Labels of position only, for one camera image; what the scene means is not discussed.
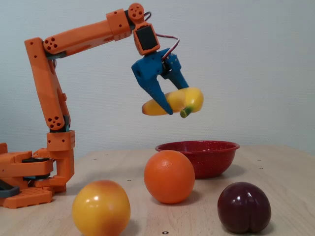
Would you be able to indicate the orange fruit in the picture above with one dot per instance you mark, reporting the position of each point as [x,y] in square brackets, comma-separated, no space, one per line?
[169,177]

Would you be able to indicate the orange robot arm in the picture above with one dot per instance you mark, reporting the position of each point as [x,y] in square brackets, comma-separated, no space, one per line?
[73,37]

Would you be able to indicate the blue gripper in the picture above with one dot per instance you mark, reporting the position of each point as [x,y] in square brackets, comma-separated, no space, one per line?
[147,69]

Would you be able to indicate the yellow toy banana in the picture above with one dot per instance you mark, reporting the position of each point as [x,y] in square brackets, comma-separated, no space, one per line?
[192,98]

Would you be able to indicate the dark purple plum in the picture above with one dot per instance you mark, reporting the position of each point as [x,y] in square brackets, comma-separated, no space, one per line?
[243,207]

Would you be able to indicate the dark grey table clamp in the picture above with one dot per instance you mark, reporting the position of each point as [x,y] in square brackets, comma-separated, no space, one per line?
[9,191]

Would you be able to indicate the yellow orange peach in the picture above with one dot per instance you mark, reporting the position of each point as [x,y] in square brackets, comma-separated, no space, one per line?
[101,209]

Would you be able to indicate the red speckled bowl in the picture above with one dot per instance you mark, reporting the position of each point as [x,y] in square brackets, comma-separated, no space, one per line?
[211,159]

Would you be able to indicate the orange robot base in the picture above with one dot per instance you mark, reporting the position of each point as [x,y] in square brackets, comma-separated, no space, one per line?
[24,199]

